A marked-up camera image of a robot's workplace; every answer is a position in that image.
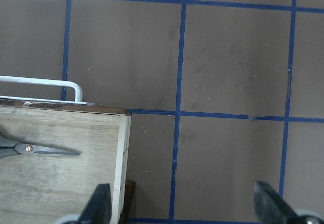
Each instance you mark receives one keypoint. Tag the wooden drawer white handle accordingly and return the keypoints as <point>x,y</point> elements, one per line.
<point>40,188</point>

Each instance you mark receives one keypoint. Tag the orange grey scissors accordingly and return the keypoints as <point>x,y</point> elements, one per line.
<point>13,147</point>

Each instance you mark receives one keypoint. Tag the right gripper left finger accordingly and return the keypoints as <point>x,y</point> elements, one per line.
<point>99,207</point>

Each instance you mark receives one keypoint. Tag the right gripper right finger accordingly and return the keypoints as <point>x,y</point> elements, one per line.
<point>270,207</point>

